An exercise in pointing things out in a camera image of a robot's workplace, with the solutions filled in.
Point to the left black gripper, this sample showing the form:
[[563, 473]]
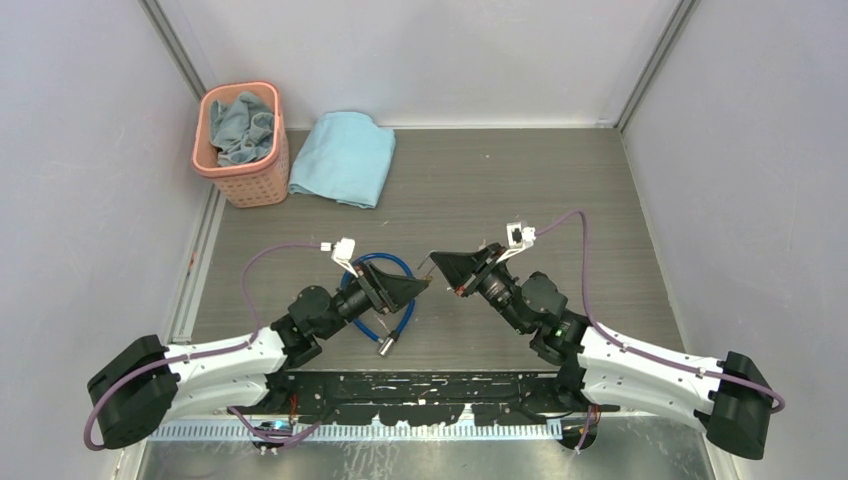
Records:
[[388, 291]]

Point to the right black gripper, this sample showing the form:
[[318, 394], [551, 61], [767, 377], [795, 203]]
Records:
[[467, 270]]

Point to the small silver key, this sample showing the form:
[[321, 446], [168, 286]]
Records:
[[426, 268]]

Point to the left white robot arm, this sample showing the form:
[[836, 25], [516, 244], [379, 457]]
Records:
[[148, 383]]

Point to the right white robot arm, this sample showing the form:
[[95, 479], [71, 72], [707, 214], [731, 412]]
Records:
[[725, 399]]

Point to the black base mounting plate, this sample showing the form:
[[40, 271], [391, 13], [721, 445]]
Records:
[[418, 398]]

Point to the folded light blue towel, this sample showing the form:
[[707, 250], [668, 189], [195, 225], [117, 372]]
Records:
[[346, 158]]

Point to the pink plastic laundry basket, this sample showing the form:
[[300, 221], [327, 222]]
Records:
[[264, 182]]

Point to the grey-blue cloth in basket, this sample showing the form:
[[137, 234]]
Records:
[[241, 132]]

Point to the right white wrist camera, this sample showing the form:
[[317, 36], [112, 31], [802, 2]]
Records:
[[520, 237]]

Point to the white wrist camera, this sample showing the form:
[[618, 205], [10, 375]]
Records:
[[341, 252], [520, 237]]

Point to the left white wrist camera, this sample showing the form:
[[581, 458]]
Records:
[[341, 252]]

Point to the white slotted cable duct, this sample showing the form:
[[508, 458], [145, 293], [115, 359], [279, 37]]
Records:
[[464, 430]]

